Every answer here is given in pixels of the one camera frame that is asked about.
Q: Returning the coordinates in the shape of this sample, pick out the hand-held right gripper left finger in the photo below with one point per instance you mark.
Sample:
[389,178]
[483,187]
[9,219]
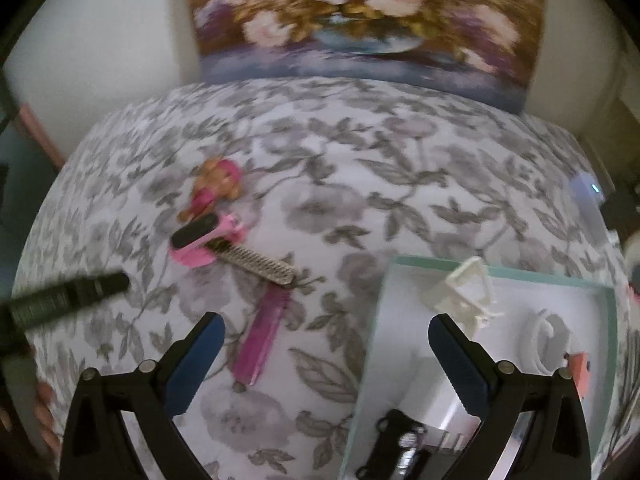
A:
[197,365]

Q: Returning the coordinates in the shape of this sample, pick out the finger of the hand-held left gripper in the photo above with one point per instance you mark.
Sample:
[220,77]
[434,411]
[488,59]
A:
[70,296]

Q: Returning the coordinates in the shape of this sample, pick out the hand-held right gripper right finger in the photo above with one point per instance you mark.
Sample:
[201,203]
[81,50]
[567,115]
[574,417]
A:
[460,365]

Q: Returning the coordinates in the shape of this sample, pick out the teal box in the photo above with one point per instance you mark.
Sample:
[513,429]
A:
[410,360]

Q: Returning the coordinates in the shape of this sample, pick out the white plastic bracket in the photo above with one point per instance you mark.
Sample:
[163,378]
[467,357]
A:
[467,292]

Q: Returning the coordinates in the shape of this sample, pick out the black toy car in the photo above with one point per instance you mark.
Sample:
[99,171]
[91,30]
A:
[392,432]

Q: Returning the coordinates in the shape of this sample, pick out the orange small toy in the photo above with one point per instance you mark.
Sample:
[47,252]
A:
[579,367]

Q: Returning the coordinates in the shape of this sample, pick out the person's left hand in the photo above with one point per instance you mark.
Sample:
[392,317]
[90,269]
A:
[46,412]

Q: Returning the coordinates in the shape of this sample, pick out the pink folding comb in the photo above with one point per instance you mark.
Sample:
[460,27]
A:
[260,340]

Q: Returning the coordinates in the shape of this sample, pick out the metal-toothed comb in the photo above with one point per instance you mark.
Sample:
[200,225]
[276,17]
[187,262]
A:
[260,262]

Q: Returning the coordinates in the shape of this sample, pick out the pink doll figure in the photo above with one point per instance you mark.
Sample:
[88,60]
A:
[215,185]

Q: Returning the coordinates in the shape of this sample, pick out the pale blue device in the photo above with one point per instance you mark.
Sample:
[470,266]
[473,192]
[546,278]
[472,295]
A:
[587,205]

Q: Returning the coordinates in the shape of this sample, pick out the grey floral bed sheet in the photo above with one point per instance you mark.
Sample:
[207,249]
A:
[350,170]

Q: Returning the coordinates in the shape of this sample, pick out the pink wooden post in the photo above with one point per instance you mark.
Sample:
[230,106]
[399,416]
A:
[42,135]

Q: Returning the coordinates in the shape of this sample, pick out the floral wall poster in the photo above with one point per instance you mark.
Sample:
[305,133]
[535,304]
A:
[365,25]

